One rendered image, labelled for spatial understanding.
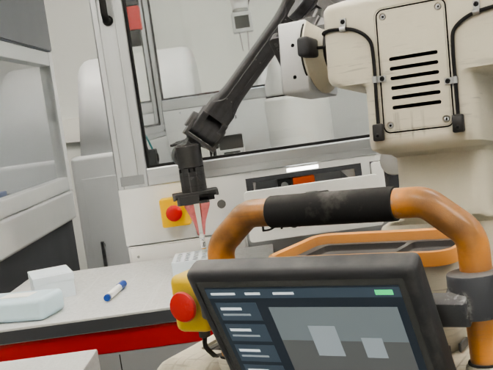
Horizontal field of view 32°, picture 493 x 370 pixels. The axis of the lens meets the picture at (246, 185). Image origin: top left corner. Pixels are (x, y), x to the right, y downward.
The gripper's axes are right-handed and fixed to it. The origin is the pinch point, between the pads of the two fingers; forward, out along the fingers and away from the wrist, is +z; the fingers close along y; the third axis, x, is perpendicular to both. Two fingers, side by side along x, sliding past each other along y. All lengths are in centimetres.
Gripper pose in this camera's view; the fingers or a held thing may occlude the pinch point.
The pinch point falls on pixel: (200, 230)
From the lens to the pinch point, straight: 197.4
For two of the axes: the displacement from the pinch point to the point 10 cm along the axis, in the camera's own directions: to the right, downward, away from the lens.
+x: 1.1, 0.7, -9.9
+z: 1.5, 9.9, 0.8
